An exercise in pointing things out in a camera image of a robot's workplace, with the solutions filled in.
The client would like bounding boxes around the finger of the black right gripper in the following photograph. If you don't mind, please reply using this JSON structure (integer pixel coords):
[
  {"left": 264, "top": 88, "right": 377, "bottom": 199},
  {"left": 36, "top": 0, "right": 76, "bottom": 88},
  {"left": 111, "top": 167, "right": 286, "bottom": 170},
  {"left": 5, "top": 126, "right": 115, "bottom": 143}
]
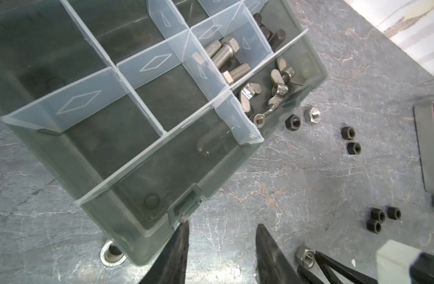
[{"left": 297, "top": 252, "right": 378, "bottom": 284}]

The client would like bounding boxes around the black hex nut near box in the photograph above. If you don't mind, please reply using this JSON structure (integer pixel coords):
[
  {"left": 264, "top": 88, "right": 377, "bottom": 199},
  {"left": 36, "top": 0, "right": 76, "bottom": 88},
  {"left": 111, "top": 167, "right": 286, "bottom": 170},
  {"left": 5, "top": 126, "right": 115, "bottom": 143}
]
[{"left": 285, "top": 114, "right": 302, "bottom": 131}]

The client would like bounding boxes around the black nut pair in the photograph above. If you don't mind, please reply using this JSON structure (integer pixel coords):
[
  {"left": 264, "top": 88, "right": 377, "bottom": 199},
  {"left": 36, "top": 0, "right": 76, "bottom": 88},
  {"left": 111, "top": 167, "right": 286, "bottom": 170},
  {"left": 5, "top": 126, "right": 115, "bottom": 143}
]
[
  {"left": 341, "top": 126, "right": 362, "bottom": 155},
  {"left": 366, "top": 206, "right": 402, "bottom": 234}
]

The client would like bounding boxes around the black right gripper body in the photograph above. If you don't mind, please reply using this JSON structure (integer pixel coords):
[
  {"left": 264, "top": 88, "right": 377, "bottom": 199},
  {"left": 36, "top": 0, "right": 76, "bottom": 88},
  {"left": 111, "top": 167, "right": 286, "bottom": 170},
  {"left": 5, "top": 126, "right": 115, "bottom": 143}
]
[{"left": 410, "top": 253, "right": 434, "bottom": 284}]

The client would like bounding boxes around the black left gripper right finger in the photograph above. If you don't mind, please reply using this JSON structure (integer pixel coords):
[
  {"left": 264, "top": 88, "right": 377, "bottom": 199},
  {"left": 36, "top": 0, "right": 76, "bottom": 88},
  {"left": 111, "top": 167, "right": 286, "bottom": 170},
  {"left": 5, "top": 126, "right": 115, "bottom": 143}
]
[{"left": 256, "top": 224, "right": 303, "bottom": 284}]

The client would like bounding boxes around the steel hex nut near box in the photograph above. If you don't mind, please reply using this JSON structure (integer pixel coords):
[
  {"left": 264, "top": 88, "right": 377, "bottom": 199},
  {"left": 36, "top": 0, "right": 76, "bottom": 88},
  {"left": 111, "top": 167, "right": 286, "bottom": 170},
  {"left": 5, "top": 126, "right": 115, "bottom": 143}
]
[{"left": 304, "top": 106, "right": 321, "bottom": 124}]

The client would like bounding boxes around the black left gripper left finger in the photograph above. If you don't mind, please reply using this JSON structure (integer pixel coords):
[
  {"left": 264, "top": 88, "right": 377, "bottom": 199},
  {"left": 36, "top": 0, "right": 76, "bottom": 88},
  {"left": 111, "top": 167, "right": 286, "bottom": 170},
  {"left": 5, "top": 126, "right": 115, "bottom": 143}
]
[{"left": 139, "top": 221, "right": 190, "bottom": 284}]

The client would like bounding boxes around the black nut pair right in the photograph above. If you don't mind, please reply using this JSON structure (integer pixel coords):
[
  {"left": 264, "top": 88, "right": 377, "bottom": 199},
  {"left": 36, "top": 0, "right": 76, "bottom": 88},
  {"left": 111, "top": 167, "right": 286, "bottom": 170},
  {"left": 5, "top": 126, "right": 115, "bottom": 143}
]
[{"left": 366, "top": 206, "right": 402, "bottom": 234}]

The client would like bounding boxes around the black nut pair left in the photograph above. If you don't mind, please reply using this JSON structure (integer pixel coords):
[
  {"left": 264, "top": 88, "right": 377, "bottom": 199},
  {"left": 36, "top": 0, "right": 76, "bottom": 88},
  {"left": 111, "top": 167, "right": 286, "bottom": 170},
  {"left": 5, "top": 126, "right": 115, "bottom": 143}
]
[{"left": 341, "top": 126, "right": 362, "bottom": 155}]

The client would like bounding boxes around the steel hex nut front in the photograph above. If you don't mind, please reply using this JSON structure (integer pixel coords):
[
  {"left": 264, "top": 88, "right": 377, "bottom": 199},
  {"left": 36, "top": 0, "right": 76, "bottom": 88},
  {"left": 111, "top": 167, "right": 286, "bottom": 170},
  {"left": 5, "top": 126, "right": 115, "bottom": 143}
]
[{"left": 295, "top": 246, "right": 316, "bottom": 270}]

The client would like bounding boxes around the black bolt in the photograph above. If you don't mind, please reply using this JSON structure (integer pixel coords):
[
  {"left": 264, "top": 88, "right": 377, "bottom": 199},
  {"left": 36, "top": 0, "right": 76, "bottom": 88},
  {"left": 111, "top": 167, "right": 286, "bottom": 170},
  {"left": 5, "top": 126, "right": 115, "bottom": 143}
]
[{"left": 253, "top": 13, "right": 286, "bottom": 52}]

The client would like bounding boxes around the grey metal tool tray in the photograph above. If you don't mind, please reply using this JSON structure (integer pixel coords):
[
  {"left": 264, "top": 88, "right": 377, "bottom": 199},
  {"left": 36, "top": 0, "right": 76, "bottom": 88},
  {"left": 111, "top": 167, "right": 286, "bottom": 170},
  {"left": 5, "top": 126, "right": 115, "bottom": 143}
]
[{"left": 413, "top": 101, "right": 434, "bottom": 195}]

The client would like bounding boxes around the steel hex bolt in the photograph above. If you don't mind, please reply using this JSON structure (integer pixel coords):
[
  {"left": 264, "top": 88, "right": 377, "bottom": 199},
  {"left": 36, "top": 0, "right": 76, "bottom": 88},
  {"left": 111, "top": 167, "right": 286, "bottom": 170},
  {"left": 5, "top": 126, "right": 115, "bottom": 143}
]
[
  {"left": 222, "top": 63, "right": 251, "bottom": 85},
  {"left": 193, "top": 40, "right": 222, "bottom": 65},
  {"left": 212, "top": 37, "right": 240, "bottom": 70}
]

